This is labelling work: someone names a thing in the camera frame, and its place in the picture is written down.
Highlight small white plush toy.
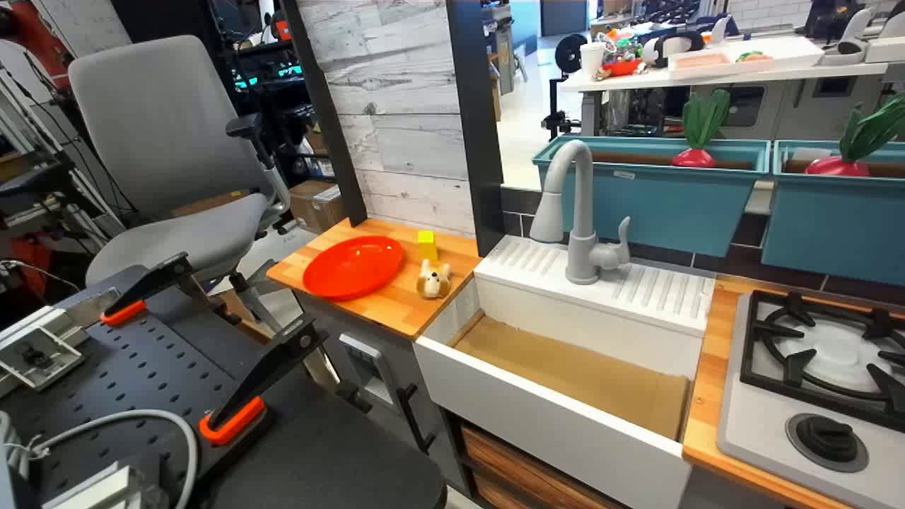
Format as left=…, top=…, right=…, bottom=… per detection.
left=416, top=258, right=455, bottom=302

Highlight black vertical post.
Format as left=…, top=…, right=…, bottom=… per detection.
left=445, top=0, right=508, bottom=259

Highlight silver metal bracket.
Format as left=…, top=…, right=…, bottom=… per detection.
left=0, top=322, right=87, bottom=392

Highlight white toy kitchen sink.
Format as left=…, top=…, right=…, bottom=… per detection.
left=412, top=234, right=718, bottom=509

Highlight grey toy stove top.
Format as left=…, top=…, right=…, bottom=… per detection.
left=718, top=286, right=905, bottom=509

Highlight grey cable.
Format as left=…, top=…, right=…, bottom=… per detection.
left=13, top=408, right=203, bottom=509

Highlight black cabinet handle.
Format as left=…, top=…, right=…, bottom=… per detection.
left=392, top=380, right=438, bottom=455

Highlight white background desk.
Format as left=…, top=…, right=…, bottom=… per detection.
left=561, top=57, right=892, bottom=138

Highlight wooden cabinet drawers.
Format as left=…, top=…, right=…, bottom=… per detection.
left=459, top=421, right=629, bottom=509

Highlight small yellow toy bottle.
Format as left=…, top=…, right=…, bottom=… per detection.
left=416, top=228, right=445, bottom=268

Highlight red bowl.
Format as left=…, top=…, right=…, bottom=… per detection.
left=602, top=54, right=645, bottom=83

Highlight red radish toy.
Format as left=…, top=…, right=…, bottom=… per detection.
left=802, top=95, right=905, bottom=179
left=670, top=86, right=732, bottom=170

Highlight teal planter box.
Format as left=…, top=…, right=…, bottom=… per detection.
left=531, top=132, right=776, bottom=259
left=760, top=138, right=905, bottom=288

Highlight black slanted frame post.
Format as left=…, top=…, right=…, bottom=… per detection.
left=279, top=0, right=371, bottom=228

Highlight orange plastic plate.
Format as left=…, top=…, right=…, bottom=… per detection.
left=299, top=234, right=411, bottom=302

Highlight black clamp orange handle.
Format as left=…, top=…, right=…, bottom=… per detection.
left=196, top=319, right=323, bottom=449
left=95, top=252, right=199, bottom=332

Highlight black perforated mounting board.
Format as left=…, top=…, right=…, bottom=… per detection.
left=0, top=281, right=320, bottom=509

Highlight grey toy faucet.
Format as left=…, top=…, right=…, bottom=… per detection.
left=530, top=138, right=633, bottom=288

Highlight black stove grate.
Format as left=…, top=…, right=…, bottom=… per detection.
left=739, top=288, right=905, bottom=436

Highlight grey office chair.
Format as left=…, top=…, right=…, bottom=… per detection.
left=64, top=33, right=296, bottom=298

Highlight black round fan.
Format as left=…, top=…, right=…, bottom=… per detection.
left=552, top=30, right=590, bottom=76

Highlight brown cardboard box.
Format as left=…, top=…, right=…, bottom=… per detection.
left=288, top=179, right=347, bottom=234

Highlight black stove knob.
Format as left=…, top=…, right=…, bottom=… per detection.
left=785, top=411, right=870, bottom=474

